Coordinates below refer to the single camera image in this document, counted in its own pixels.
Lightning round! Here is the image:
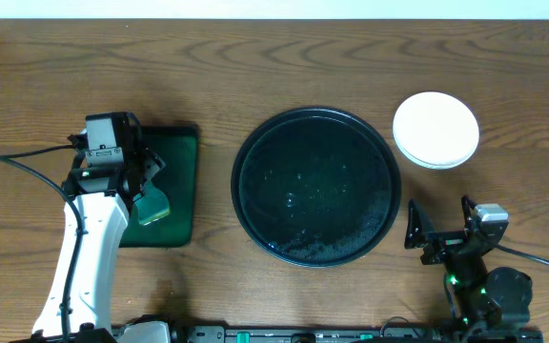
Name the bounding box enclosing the black round tray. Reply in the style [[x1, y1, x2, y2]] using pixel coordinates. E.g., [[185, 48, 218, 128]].
[[231, 107, 401, 268]]

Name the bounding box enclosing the left black camera cable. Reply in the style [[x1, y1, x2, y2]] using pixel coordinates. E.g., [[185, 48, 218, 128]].
[[0, 142, 90, 343]]

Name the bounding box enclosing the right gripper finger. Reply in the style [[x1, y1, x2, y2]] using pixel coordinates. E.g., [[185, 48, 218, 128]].
[[404, 199, 435, 250], [461, 195, 477, 232]]

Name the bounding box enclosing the black rectangular tray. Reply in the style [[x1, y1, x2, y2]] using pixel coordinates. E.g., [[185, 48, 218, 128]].
[[120, 126, 198, 249]]

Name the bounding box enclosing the light green stained plate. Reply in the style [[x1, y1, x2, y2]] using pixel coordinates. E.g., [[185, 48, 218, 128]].
[[396, 140, 478, 170]]

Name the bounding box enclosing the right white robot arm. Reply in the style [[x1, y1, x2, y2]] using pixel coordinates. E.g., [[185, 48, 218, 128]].
[[404, 196, 533, 342]]

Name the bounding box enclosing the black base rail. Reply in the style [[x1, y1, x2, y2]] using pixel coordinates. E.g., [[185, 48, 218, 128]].
[[112, 312, 545, 343]]

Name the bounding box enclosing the green yellow sponge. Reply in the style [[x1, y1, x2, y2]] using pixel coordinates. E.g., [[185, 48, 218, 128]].
[[133, 181, 171, 226]]

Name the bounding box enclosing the white stained plate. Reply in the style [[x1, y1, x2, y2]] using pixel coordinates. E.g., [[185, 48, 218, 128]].
[[393, 91, 479, 143]]

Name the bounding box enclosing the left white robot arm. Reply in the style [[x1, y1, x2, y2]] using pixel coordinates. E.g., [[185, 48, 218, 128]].
[[31, 111, 171, 341]]

